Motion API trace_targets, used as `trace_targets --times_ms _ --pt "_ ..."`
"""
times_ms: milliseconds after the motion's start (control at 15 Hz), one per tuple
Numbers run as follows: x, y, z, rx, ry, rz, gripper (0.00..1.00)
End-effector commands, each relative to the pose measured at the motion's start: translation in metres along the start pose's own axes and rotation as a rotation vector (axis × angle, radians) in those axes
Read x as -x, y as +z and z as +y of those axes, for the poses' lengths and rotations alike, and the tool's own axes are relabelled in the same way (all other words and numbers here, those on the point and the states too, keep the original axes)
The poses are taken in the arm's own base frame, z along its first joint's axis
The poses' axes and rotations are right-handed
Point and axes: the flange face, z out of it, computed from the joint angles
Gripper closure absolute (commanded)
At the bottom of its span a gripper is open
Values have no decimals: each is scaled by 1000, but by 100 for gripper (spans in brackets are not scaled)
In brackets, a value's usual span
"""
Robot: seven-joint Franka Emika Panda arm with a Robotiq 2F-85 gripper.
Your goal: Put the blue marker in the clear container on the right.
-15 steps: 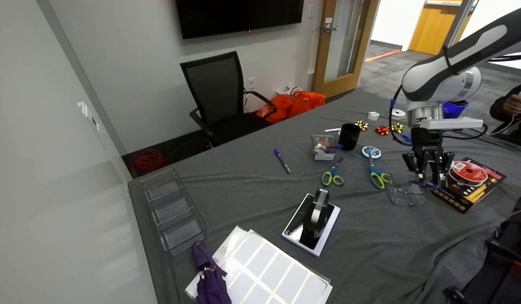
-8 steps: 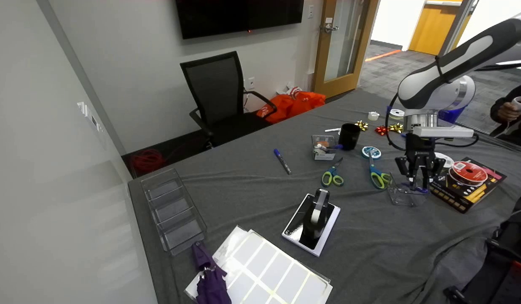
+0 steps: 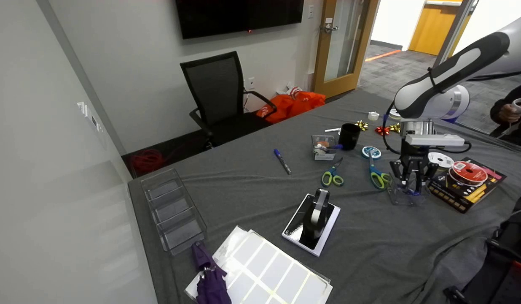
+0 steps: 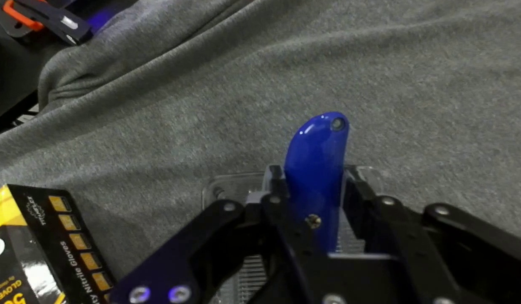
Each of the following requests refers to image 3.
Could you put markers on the person in black clothes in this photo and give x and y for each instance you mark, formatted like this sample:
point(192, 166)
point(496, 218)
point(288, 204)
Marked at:
point(512, 110)

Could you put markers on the red gift bow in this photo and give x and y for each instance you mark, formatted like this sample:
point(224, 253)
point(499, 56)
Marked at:
point(381, 130)

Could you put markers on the wooden framed glass door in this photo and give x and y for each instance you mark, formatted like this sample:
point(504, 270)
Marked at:
point(320, 56)

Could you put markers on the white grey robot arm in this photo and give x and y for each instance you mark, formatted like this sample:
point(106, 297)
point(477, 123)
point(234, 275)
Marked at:
point(438, 93)

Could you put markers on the purple cloth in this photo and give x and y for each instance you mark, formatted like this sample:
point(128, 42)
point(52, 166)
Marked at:
point(209, 280)

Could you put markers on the white wall switch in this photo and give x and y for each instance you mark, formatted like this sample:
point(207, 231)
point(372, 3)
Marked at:
point(82, 108)

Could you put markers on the small white tape roll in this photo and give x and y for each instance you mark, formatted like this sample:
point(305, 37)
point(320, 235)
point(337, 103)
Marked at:
point(372, 115)

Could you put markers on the black stand with red part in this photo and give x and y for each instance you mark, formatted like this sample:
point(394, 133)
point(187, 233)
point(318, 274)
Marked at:
point(501, 270)

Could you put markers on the white ribbon spool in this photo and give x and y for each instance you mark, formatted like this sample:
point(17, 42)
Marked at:
point(443, 160)

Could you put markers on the clear box with small items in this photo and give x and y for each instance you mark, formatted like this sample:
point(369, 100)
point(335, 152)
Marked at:
point(324, 152)

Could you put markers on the yellow green gift bow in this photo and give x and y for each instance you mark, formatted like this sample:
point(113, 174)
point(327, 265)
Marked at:
point(394, 128)

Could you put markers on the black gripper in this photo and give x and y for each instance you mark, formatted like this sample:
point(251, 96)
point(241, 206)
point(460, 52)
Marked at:
point(416, 154)

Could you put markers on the clear plastic packet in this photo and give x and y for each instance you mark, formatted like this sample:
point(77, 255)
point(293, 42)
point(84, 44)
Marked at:
point(396, 198)

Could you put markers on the black tape dispenser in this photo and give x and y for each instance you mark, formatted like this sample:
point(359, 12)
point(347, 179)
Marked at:
point(318, 211)

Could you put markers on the blue pen with grey tip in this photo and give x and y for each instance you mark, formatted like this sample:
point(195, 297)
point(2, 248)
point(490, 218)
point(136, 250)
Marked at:
point(280, 159)

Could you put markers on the clear three compartment organizer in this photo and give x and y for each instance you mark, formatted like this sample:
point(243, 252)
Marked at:
point(175, 211)

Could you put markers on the black wall television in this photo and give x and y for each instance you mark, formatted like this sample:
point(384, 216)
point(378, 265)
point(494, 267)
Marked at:
point(236, 17)

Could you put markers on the black cup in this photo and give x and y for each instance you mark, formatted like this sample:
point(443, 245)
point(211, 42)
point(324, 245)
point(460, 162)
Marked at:
point(349, 138)

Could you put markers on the orange bag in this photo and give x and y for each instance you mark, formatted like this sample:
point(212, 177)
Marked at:
point(293, 103)

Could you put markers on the black office chair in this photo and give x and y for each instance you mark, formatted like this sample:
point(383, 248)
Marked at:
point(214, 84)

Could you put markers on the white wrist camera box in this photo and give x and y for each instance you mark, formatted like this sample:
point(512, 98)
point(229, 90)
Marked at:
point(442, 140)

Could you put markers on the white ice cube tray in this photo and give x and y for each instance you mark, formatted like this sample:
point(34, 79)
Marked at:
point(265, 270)

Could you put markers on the orange wooden door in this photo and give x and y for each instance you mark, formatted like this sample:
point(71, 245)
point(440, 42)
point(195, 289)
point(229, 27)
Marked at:
point(430, 27)

